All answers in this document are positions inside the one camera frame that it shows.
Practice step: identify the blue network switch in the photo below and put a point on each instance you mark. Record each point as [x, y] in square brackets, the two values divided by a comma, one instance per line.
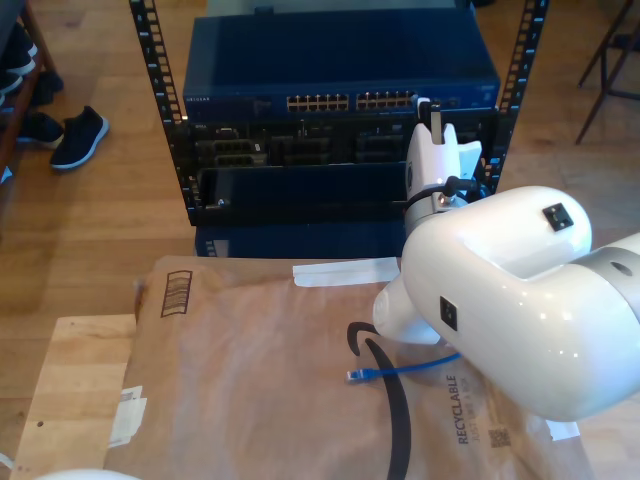
[340, 55]

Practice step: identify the dark shoe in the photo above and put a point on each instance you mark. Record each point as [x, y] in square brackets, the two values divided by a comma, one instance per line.
[47, 87]

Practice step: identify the white paper label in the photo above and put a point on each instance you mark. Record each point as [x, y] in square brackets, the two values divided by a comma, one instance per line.
[562, 430]
[127, 420]

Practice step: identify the brown packing paper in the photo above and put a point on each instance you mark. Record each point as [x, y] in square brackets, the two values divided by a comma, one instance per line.
[225, 375]

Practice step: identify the black rack frame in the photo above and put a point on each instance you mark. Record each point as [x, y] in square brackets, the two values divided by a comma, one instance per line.
[158, 60]

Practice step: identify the dark sneaker white sole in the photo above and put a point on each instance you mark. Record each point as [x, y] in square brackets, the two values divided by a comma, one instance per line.
[42, 127]
[17, 50]
[77, 137]

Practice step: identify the black rack server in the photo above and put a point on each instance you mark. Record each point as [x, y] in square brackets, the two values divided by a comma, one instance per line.
[330, 131]

